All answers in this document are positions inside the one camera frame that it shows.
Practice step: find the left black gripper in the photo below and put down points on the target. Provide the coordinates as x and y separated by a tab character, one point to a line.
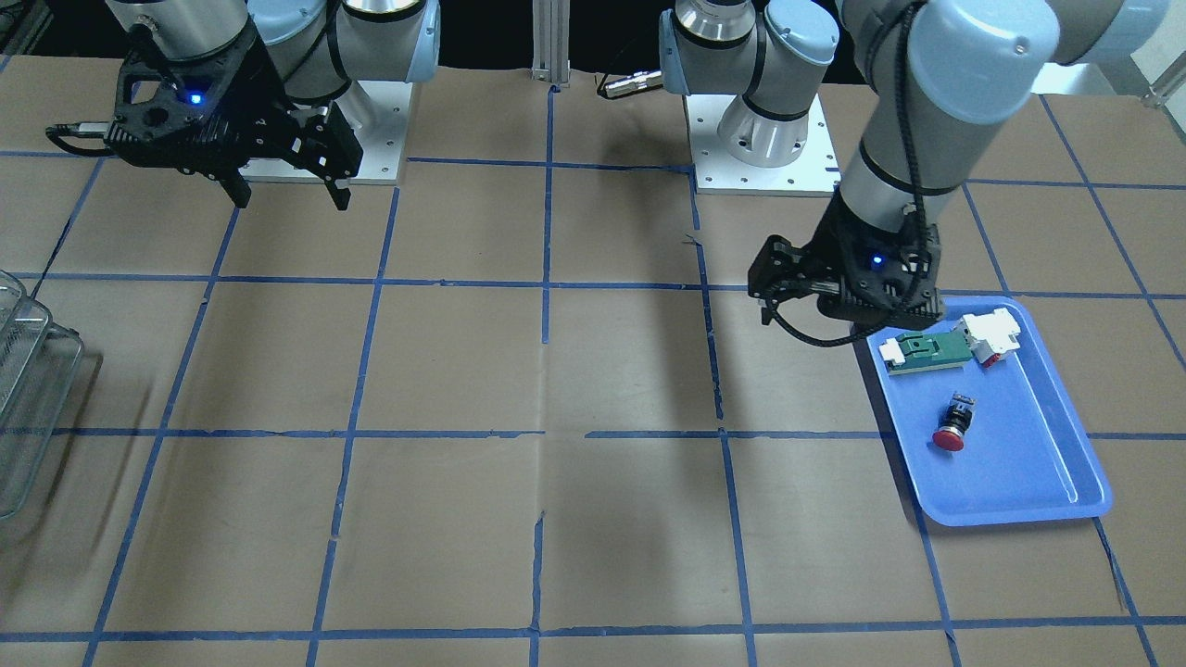
839	233

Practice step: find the clear wire shelf basket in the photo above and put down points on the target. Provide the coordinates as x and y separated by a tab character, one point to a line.
39	363

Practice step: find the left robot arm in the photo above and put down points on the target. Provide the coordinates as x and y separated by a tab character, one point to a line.
948	75

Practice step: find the green circuit board module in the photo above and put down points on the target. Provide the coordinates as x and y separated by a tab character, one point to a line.
916	351

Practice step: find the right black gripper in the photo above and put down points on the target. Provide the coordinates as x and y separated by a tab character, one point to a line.
262	85

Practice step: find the aluminium frame post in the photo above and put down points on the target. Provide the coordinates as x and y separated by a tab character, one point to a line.
550	25

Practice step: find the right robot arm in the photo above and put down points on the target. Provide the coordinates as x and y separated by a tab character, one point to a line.
364	56

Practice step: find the white plastic terminal block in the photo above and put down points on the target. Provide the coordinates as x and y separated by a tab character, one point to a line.
991	337

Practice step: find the red emergency stop button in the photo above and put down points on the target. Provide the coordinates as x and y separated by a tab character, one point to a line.
953	424

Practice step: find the blue plastic tray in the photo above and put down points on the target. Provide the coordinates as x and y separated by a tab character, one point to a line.
1026	457

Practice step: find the silver cable connector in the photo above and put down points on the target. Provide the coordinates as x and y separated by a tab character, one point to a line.
637	83

